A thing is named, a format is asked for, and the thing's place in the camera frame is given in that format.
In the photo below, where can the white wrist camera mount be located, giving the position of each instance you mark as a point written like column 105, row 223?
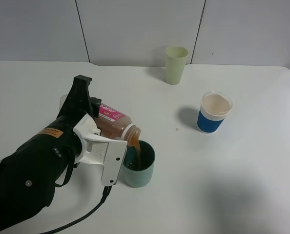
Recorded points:
column 99, row 150

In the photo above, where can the teal green cup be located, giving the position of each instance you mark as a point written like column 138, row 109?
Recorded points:
column 134, row 173

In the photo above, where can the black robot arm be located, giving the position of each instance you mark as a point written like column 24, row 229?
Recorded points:
column 9, row 218

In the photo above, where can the black gripper orange label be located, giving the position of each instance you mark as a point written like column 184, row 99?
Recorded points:
column 28, row 176

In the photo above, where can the light green tall cup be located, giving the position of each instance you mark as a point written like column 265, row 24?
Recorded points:
column 176, row 57

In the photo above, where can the blue sleeved paper cup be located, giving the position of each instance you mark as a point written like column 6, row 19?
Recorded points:
column 214, row 108

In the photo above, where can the clear plastic drink bottle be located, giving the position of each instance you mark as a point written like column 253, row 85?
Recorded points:
column 114, row 124

